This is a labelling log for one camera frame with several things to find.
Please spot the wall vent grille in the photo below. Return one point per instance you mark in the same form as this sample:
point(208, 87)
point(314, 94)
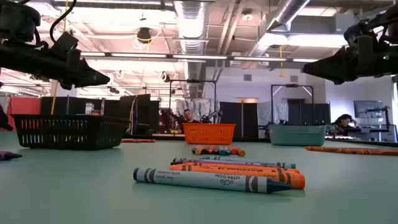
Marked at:
point(293, 78)
point(247, 77)

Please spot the long ceiling light strip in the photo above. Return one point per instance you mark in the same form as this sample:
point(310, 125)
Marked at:
point(199, 57)

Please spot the person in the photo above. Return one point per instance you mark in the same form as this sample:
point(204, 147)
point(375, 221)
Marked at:
point(342, 119)
point(188, 116)

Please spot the white column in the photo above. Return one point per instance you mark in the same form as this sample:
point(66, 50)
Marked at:
point(66, 91)

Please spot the dark panel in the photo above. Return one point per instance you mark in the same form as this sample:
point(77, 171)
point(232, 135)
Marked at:
point(231, 119)
point(321, 113)

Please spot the dark flat monitor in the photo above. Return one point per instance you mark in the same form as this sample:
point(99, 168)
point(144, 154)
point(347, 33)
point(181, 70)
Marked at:
point(367, 109)

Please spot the silver flexible ventilation duct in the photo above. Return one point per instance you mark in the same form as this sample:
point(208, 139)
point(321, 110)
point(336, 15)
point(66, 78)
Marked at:
point(191, 28)

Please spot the grey rectangular duct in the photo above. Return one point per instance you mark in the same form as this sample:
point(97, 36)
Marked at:
point(320, 24)

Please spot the white ceiling sensor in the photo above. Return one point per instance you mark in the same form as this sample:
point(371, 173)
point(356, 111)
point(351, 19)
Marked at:
point(247, 16)

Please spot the blue green crayon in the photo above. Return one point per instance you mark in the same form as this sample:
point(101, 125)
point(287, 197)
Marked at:
point(202, 180)

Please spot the teal table mat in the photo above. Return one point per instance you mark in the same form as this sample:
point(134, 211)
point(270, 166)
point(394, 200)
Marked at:
point(62, 193)

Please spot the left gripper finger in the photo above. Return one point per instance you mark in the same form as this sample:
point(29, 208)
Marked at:
point(88, 77)

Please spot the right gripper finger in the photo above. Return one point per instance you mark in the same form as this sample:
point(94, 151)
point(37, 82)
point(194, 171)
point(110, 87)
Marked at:
point(335, 68)

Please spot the white plastic sheet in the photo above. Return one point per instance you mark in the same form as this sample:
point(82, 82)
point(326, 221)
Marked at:
point(199, 107)
point(264, 113)

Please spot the black ceiling dome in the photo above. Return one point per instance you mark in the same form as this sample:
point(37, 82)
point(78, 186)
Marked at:
point(144, 35)

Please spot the teal plastic bin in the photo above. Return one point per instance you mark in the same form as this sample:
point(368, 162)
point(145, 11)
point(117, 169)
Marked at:
point(297, 136)

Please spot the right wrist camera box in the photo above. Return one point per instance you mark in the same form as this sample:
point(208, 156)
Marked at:
point(357, 31)

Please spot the purple crayon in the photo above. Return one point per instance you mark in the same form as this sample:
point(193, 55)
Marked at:
point(7, 155)
point(204, 150)
point(217, 163)
point(214, 151)

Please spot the red partition panel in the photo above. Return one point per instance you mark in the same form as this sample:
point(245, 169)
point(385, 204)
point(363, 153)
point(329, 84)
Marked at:
point(23, 107)

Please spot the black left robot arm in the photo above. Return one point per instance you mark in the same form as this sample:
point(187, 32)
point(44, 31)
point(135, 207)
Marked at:
point(15, 21)

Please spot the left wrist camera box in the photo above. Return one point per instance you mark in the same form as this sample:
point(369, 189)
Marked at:
point(63, 43)

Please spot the orange mesh basket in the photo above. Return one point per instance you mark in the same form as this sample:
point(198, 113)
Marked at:
point(208, 133)

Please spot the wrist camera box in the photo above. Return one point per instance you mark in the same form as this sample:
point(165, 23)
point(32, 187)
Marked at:
point(357, 31)
point(63, 43)

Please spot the black partition panels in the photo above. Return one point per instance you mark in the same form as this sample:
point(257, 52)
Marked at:
point(77, 105)

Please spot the black mesh basket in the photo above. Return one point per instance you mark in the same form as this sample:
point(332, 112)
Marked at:
point(68, 133)

